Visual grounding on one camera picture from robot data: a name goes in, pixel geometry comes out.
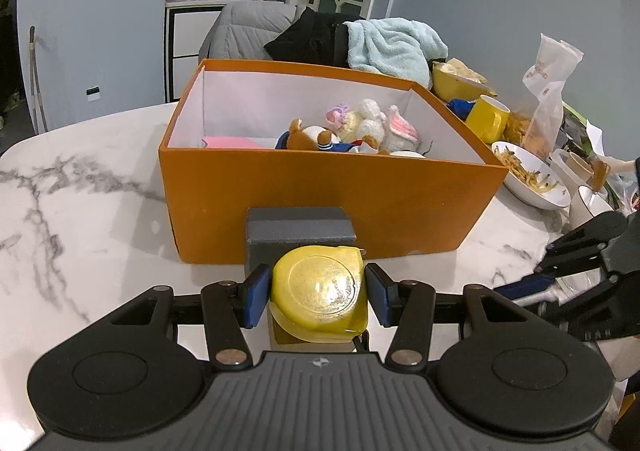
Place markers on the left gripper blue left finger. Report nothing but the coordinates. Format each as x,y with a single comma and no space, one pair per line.
229,308

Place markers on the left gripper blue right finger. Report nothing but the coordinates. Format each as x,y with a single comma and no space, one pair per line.
409,307

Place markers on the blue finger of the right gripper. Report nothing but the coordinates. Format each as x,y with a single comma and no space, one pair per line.
534,287

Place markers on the dark grey box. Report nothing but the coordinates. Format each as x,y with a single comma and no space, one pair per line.
272,232

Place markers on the yellow tape measure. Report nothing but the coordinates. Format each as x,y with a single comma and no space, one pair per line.
319,295

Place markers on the pink foam pad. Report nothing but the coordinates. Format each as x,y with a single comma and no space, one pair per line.
230,142

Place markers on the crochet bunny doll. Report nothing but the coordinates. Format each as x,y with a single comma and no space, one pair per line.
369,127

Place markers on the fox plush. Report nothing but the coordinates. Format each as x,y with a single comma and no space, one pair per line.
316,138

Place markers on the white round plush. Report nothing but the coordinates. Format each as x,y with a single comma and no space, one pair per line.
407,154

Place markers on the white cup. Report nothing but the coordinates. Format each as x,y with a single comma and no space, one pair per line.
586,205

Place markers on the white bowl of fries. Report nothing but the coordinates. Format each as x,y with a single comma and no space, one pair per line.
530,179

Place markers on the orange storage box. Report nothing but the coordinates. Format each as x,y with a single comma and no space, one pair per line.
398,206

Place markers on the yellow mug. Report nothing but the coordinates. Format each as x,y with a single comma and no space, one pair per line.
488,119

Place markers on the blue cloth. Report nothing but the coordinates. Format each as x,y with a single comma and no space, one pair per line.
461,108

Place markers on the clear plastic snack bag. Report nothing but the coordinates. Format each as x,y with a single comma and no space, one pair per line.
545,80

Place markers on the yellow bowl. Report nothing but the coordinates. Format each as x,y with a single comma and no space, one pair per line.
453,79

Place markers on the light blue fleece blanket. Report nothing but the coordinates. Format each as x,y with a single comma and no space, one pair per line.
396,47

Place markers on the grey padded jacket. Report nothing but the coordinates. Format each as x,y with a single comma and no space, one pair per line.
244,27

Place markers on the black jacket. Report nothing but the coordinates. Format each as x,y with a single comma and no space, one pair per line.
314,38

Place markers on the white cabinet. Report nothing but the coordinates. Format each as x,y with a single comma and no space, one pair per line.
187,23

